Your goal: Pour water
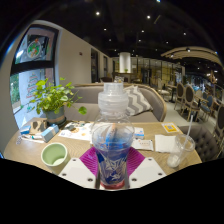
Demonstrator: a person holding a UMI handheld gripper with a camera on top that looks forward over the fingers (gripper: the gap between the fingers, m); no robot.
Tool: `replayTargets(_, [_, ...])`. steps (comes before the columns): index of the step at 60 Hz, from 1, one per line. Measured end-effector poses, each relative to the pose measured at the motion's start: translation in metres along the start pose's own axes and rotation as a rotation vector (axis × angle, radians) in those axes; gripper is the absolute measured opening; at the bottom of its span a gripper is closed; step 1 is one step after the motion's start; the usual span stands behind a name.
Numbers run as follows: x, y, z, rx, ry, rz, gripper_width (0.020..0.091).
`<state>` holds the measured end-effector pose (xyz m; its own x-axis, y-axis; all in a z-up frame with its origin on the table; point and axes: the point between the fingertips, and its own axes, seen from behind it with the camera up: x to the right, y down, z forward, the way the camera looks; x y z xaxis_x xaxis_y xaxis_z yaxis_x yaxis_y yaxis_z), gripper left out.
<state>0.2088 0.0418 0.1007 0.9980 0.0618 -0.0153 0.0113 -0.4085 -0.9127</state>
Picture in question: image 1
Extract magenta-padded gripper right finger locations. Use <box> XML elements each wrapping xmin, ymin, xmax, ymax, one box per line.
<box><xmin>126</xmin><ymin>147</ymin><xmax>167</xmax><ymax>190</ymax></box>

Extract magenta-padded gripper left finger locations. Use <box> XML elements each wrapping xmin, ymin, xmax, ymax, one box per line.
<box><xmin>58</xmin><ymin>147</ymin><xmax>101</xmax><ymax>190</ymax></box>

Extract clear blue-label drink bottle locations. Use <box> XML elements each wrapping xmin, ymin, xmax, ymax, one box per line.
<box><xmin>90</xmin><ymin>82</ymin><xmax>136</xmax><ymax>190</ymax></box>

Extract pale green mug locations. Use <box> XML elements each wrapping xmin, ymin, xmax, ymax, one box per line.
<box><xmin>40</xmin><ymin>142</ymin><xmax>69</xmax><ymax>174</ymax></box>

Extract white printed card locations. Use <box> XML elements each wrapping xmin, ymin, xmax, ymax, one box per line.
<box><xmin>131</xmin><ymin>138</ymin><xmax>155</xmax><ymax>152</ymax></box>

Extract white paper napkin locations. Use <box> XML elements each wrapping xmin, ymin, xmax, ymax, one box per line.
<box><xmin>154</xmin><ymin>134</ymin><xmax>178</xmax><ymax>154</ymax></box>

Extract blue and white card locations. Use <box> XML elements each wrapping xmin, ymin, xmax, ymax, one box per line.
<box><xmin>133</xmin><ymin>127</ymin><xmax>145</xmax><ymax>138</ymax></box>

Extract yellow square card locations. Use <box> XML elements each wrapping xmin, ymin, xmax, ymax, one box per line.
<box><xmin>161</xmin><ymin>122</ymin><xmax>179</xmax><ymax>134</ymax></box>

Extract small white packet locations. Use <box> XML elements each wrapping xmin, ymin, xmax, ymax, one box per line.
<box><xmin>21</xmin><ymin>133</ymin><xmax>44</xmax><ymax>141</ymax></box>

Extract brown paper bag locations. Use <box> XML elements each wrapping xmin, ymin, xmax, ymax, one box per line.
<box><xmin>29</xmin><ymin>119</ymin><xmax>49</xmax><ymax>136</ymax></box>

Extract grey tufted armchair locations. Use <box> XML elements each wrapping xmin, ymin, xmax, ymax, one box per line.
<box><xmin>179</xmin><ymin>123</ymin><xmax>221</xmax><ymax>163</ymax></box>

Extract grey chevron cushion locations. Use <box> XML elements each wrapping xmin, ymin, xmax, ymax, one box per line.
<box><xmin>123</xmin><ymin>84</ymin><xmax>154</xmax><ymax>117</ymax></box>

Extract curved grey sofa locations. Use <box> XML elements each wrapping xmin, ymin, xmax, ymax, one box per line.
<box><xmin>64</xmin><ymin>83</ymin><xmax>168</xmax><ymax>124</ymax></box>

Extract green potted plant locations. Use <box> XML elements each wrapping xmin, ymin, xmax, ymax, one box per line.
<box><xmin>29</xmin><ymin>77</ymin><xmax>88</xmax><ymax>127</ymax></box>

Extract group of dining chairs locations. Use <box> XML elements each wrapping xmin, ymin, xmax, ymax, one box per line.
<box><xmin>173</xmin><ymin>81</ymin><xmax>224</xmax><ymax>134</ymax></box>

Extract white round column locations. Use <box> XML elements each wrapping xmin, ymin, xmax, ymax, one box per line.
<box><xmin>118</xmin><ymin>51</ymin><xmax>132</xmax><ymax>74</ymax></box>

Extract curved wooden ceiling canopy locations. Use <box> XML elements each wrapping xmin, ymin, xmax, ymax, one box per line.
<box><xmin>160</xmin><ymin>45</ymin><xmax>223</xmax><ymax>69</ymax></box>

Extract dark-framed decorated window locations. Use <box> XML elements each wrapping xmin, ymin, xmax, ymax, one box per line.
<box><xmin>9</xmin><ymin>23</ymin><xmax>60</xmax><ymax>116</ymax></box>

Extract group of ceiling spotlights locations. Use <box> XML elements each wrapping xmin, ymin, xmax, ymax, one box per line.
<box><xmin>94</xmin><ymin>0</ymin><xmax>191</xmax><ymax>48</ymax></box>

